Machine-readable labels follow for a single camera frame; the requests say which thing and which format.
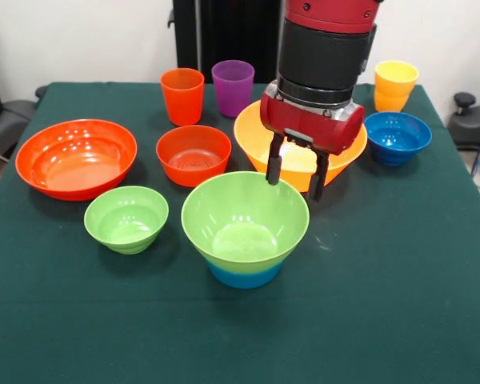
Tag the large orange plastic bowl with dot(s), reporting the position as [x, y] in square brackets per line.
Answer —
[252, 140]

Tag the large red plastic bowl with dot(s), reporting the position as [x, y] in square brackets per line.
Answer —
[76, 164]

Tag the red plastic cup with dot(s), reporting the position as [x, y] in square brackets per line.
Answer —
[182, 100]

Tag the light blue plastic bowl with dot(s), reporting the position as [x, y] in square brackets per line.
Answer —
[244, 278]

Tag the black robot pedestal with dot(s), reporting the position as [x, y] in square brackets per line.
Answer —
[232, 32]

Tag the purple plastic cup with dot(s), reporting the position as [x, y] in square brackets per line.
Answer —
[232, 96]

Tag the dark blue plastic bowl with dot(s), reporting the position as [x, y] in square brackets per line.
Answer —
[398, 138]

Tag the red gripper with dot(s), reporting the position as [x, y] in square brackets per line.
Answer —
[312, 124]

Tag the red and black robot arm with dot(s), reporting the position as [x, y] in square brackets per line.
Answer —
[324, 52]

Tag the yellow plastic cup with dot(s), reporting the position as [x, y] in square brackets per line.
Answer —
[396, 78]
[390, 103]

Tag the small green plastic bowl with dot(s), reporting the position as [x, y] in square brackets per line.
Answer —
[126, 222]

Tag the large green plastic bowl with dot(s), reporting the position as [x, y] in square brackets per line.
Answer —
[244, 224]

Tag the black chair base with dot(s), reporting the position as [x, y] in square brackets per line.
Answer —
[470, 124]

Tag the small red plastic bowl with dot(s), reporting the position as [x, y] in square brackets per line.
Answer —
[194, 160]

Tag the dark green table cloth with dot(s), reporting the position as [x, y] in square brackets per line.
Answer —
[144, 320]

